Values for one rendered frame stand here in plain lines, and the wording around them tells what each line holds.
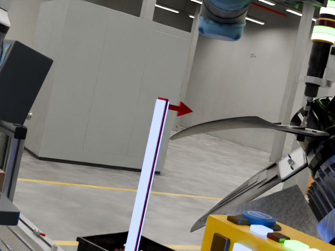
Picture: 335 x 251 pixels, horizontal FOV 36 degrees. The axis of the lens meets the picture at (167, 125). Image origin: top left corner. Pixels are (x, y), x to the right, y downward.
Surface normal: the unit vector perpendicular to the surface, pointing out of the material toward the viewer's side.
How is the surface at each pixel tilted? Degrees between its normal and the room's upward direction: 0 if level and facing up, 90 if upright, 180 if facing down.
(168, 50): 90
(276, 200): 55
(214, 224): 90
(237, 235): 90
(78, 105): 90
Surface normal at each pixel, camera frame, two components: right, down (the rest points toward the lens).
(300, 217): -0.13, -0.57
